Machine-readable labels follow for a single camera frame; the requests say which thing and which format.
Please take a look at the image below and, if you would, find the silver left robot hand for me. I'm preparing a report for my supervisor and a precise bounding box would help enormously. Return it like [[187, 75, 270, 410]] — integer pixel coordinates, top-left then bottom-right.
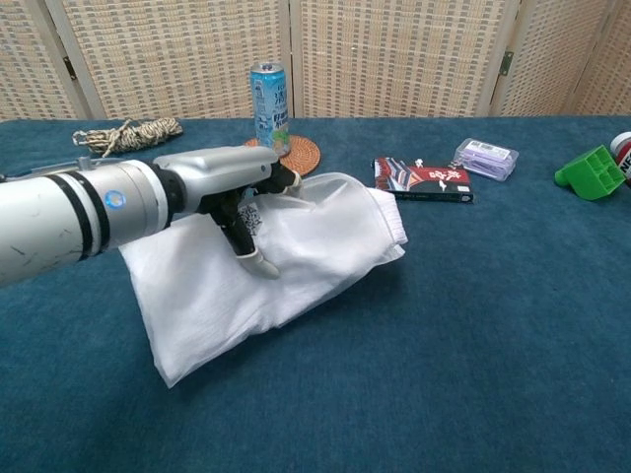
[[152, 146, 303, 280]]

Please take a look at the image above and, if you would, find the translucent plastic zip bag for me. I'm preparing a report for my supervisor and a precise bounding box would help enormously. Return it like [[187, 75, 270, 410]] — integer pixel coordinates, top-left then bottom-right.
[[117, 171, 408, 389]]

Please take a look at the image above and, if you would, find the round woven coaster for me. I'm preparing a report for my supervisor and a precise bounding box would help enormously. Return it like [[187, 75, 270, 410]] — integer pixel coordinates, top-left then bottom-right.
[[244, 135, 322, 177]]

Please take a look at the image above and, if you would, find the blue drink can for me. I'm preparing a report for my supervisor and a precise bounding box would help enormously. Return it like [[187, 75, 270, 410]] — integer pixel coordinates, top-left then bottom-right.
[[249, 62, 292, 158]]

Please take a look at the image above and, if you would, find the black and red card box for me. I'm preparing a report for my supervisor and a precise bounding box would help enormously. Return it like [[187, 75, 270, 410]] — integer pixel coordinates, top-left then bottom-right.
[[370, 156, 476, 205]]

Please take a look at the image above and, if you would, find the woven folding screen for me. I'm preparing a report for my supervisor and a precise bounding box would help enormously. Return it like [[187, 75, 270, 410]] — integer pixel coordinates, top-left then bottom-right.
[[0, 0, 631, 121]]

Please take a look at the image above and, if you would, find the clear purple plastic case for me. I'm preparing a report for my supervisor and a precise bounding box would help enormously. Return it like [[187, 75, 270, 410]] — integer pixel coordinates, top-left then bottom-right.
[[453, 138, 521, 184]]

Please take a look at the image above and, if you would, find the green plastic grid block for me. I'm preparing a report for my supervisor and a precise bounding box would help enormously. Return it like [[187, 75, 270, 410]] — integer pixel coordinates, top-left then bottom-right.
[[554, 144, 628, 202]]

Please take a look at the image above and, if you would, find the red juice bottle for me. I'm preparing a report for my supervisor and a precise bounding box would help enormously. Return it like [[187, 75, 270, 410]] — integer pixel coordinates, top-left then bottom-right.
[[609, 130, 631, 188]]

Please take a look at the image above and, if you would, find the beige braided rope bundle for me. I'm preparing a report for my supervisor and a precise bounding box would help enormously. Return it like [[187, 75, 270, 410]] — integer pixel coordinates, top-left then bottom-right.
[[72, 116, 184, 160]]

